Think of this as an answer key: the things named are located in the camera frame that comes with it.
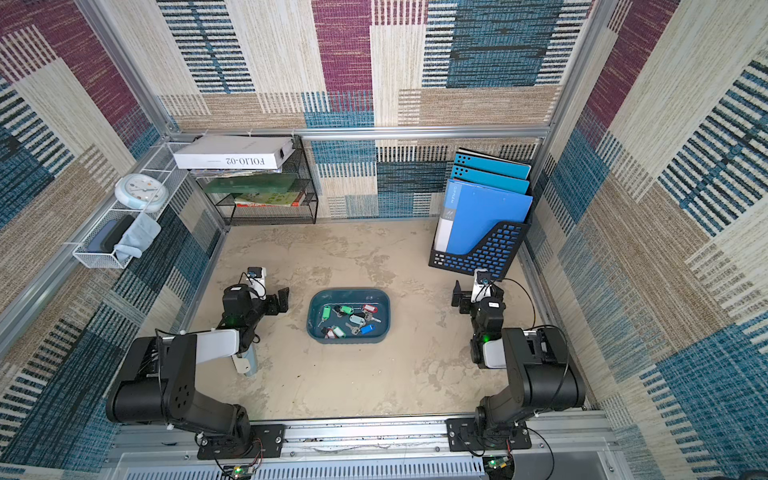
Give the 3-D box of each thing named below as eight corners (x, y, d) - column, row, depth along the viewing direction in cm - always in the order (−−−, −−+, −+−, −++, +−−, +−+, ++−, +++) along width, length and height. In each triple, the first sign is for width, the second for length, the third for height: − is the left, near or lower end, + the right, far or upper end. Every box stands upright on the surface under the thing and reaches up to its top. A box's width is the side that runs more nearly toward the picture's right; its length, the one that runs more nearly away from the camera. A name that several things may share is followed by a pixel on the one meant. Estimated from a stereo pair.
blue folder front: (431, 264, 110) (442, 199, 86) (437, 244, 116) (449, 178, 92) (500, 282, 105) (532, 218, 81) (502, 261, 110) (533, 195, 87)
